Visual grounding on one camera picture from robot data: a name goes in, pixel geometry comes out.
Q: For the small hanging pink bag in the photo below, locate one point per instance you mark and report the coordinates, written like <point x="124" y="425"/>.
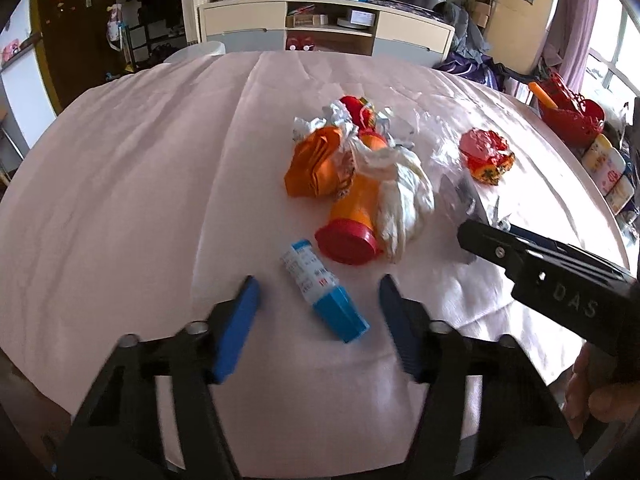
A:
<point x="115" y="27"/>

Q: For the pair of red shoes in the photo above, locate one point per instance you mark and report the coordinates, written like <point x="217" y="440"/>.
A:
<point x="300" y="43"/>

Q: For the stacked cardboard boxes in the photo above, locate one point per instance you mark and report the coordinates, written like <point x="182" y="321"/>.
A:
<point x="480" y="5"/>

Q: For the window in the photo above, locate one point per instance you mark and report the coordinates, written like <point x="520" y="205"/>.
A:
<point x="615" y="50"/>

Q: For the blue grey cloth heap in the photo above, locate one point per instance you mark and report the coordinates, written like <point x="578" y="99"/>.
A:
<point x="470" y="50"/>

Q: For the orange plastic stick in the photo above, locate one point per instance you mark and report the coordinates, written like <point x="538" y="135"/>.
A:
<point x="542" y="94"/>

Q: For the orange plastic bag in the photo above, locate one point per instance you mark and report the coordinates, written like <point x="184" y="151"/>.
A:
<point x="312" y="160"/>

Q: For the large white bottle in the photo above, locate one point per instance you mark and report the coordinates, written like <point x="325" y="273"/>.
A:
<point x="602" y="162"/>

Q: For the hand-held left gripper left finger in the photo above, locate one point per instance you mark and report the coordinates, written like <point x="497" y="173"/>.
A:
<point x="237" y="327"/>

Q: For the person's right hand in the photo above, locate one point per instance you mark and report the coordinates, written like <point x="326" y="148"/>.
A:
<point x="610" y="400"/>

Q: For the bamboo folding screen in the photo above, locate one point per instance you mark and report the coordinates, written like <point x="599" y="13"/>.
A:
<point x="195" y="0"/>

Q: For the clear plastic wrap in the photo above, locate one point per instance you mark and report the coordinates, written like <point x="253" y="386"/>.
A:
<point x="450" y="185"/>

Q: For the red snack wrapper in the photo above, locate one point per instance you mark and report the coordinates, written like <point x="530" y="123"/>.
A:
<point x="352" y="110"/>

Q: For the dark wooden door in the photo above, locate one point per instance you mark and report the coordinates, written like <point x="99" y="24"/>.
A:
<point x="85" y="35"/>

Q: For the pink tablecloth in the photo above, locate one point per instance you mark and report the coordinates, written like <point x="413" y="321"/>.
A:
<point x="150" y="185"/>

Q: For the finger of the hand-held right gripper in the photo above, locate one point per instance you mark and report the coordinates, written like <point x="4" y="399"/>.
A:
<point x="530" y="237"/>
<point x="480" y="240"/>

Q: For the orange bottle with red cap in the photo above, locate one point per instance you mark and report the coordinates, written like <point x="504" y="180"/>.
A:
<point x="352" y="205"/>

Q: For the cream grey TV cabinet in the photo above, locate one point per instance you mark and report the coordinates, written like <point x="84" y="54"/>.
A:
<point x="240" y="17"/>

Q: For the silver foil wrapper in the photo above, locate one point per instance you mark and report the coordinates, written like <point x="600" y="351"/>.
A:
<point x="395" y="127"/>

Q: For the red plastic basket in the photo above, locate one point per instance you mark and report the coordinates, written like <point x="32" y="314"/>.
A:
<point x="570" y="115"/>

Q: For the white plastic bag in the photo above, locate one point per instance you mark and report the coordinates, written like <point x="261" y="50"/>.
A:
<point x="400" y="200"/>

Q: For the small cardboard box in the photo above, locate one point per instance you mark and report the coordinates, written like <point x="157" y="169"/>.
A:
<point x="305" y="20"/>

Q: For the cream standing air conditioner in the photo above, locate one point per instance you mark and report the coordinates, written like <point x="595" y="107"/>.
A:
<point x="520" y="15"/>

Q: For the white paper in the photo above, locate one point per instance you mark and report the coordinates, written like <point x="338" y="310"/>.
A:
<point x="317" y="125"/>

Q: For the purple curtain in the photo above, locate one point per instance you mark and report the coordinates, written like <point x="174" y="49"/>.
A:
<point x="575" y="25"/>

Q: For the blue white medicine box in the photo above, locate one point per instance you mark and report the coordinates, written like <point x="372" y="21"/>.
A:
<point x="330" y="305"/>

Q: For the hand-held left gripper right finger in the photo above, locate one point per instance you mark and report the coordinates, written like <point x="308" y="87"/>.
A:
<point x="400" y="330"/>

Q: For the red yellow wrapper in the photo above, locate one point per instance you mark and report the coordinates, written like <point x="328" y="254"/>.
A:
<point x="482" y="152"/>

